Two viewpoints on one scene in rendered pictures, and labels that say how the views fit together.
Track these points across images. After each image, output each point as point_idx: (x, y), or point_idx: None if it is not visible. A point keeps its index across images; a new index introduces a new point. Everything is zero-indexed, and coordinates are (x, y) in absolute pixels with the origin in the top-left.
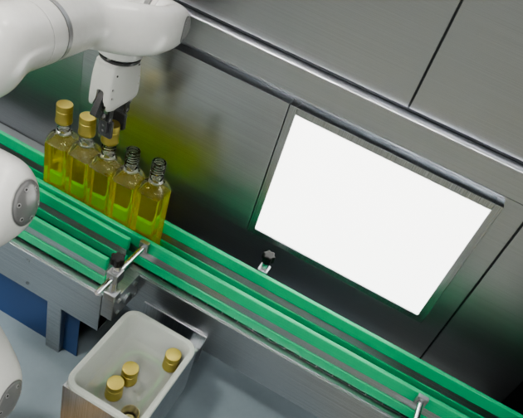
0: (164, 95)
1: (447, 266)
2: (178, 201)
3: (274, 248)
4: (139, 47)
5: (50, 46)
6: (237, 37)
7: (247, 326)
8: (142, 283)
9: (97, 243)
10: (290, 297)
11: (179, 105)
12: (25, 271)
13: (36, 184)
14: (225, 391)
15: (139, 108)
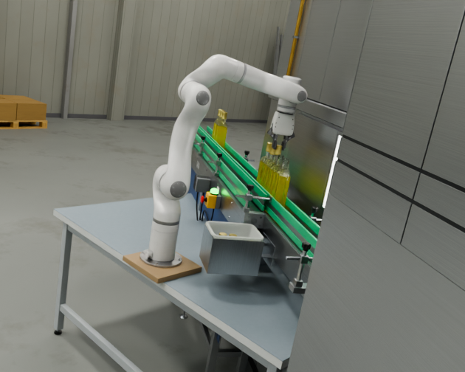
0: (307, 143)
1: None
2: (306, 205)
3: None
4: (275, 91)
5: (234, 69)
6: (328, 108)
7: (290, 238)
8: (264, 220)
9: (257, 201)
10: (314, 227)
11: (310, 146)
12: (229, 210)
13: (208, 95)
14: (282, 305)
15: (300, 153)
